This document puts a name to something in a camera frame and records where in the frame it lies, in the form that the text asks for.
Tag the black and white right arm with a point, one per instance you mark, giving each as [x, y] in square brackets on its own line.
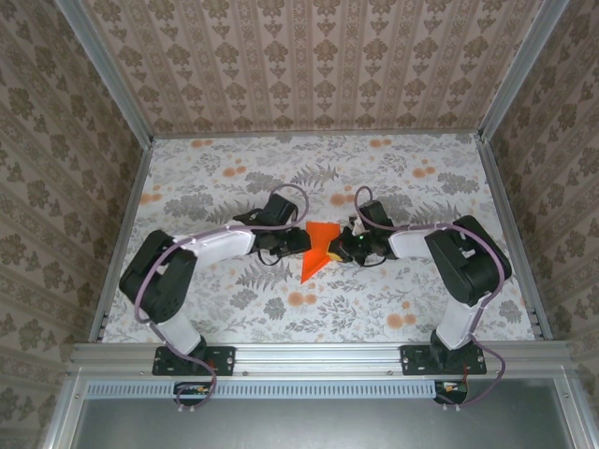
[468, 262]

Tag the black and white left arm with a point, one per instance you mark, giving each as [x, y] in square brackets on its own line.
[159, 280]

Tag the floral patterned table cover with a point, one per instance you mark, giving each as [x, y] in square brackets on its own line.
[327, 318]

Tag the black controller board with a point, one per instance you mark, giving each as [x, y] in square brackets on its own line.
[451, 390]
[192, 390]

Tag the grey metal panel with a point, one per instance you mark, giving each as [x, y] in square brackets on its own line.
[304, 425]

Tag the long aluminium frame rail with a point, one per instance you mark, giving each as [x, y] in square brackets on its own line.
[318, 357]

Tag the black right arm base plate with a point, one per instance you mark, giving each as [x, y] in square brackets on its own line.
[412, 360]

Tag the aluminium table side rail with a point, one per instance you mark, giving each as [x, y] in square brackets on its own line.
[119, 243]
[515, 234]

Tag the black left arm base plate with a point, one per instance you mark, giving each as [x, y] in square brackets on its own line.
[224, 360]

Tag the aluminium frame post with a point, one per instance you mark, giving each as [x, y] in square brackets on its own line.
[524, 65]
[103, 65]

